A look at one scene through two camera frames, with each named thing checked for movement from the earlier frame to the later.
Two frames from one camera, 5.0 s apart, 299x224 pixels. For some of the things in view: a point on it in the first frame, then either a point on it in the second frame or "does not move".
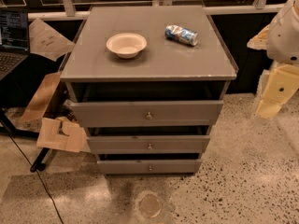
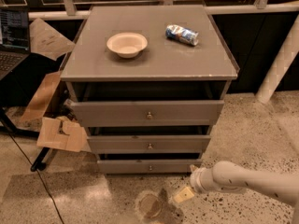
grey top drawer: [147, 114] does not move
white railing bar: [86, 14] does not move
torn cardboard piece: [63, 133] does not move
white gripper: [285, 36] to [196, 180]
